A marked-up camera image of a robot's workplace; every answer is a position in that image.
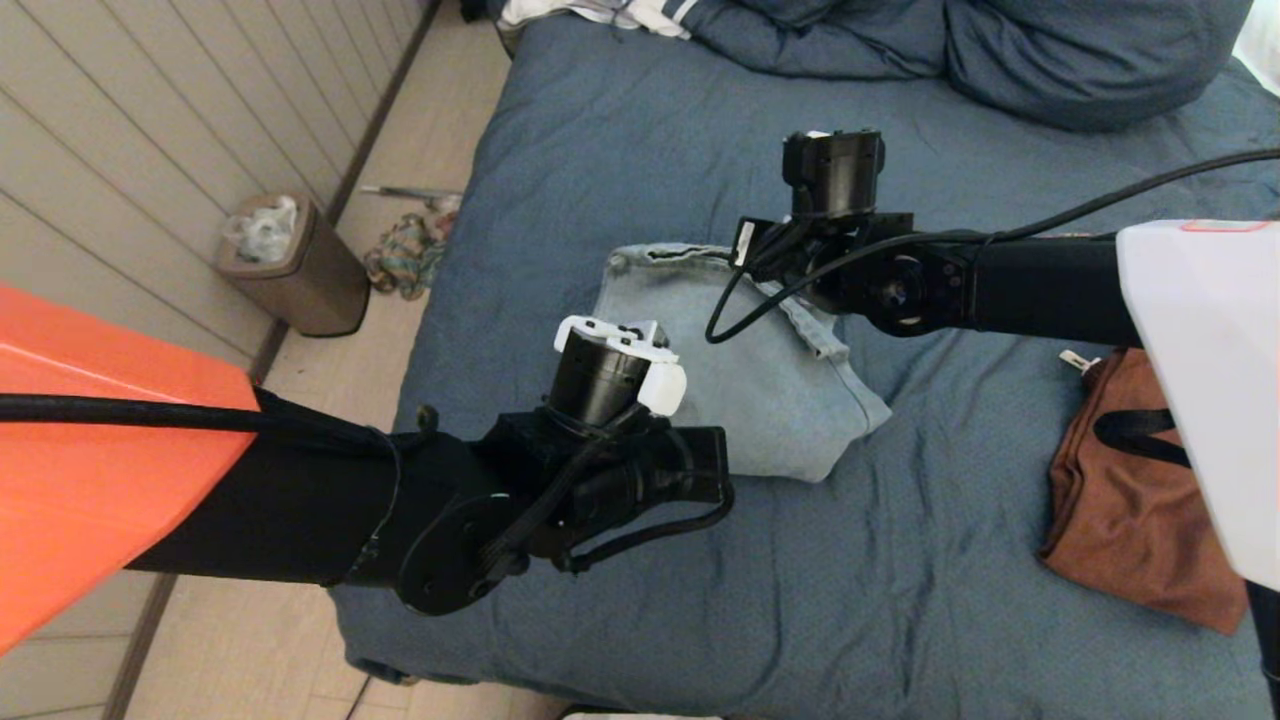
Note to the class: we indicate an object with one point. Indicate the white pillow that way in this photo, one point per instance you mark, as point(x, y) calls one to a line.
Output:
point(1260, 50)

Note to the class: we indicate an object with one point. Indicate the silver metal object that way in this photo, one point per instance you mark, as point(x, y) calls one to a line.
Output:
point(400, 192)

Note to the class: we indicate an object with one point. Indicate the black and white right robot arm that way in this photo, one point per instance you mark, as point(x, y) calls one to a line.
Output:
point(1100, 290)

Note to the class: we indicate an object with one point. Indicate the brown metal trash bin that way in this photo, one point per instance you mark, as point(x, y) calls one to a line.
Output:
point(320, 285)

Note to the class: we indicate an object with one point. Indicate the blue bed cover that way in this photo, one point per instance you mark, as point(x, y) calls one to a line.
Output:
point(900, 560)

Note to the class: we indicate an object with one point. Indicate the blue pillow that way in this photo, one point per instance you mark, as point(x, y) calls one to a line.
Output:
point(1085, 58)

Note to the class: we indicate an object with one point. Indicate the light blue denim shorts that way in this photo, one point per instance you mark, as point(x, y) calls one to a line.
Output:
point(780, 390)

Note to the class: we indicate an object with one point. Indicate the small black object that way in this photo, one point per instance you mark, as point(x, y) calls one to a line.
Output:
point(473, 10)

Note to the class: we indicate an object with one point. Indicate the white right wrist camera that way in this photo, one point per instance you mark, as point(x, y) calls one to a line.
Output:
point(815, 133)

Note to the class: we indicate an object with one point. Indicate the crumpled blue blanket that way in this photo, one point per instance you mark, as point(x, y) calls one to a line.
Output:
point(820, 42)

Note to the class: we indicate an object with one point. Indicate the white striped garment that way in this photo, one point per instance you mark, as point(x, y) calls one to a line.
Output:
point(600, 12)

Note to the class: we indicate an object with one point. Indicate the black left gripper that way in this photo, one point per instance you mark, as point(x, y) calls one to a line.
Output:
point(650, 480)

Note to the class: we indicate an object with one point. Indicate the rust brown shorts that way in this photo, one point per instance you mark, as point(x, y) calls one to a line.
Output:
point(1130, 520)

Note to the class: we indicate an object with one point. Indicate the clear plastic bin liner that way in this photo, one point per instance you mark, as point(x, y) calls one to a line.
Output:
point(265, 232)

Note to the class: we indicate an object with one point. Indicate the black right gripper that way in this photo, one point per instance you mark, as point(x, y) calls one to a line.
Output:
point(830, 260)

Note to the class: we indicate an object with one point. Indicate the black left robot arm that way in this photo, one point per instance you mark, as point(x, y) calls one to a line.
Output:
point(120, 480)

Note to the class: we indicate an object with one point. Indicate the multicoloured cloth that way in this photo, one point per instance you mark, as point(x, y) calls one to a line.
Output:
point(405, 258)

